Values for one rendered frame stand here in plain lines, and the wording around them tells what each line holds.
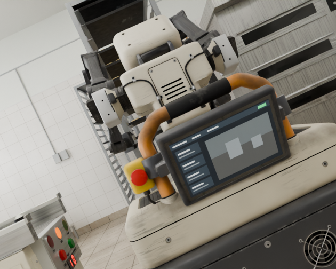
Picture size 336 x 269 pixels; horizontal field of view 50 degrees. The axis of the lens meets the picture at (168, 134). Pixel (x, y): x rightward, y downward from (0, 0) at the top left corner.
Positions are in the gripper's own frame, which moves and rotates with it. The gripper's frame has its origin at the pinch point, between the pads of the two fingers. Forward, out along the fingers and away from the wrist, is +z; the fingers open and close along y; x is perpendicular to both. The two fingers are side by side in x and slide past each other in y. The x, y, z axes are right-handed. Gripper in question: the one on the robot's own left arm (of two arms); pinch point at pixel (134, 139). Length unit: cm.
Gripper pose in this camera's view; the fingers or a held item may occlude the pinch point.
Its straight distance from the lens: 201.8
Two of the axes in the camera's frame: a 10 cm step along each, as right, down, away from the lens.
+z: 4.0, -1.9, 9.0
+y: -4.2, -9.1, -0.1
